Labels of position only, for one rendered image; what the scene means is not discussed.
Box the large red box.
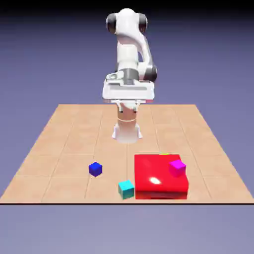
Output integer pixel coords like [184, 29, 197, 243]
[134, 154, 190, 200]

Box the small blue cube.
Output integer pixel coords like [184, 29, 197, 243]
[88, 161, 103, 178]

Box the small magenta cube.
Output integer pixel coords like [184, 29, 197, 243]
[168, 159, 187, 178]

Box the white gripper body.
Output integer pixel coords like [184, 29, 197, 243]
[102, 78, 156, 105]

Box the small cyan cube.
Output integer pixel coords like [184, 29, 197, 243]
[118, 180, 135, 200]

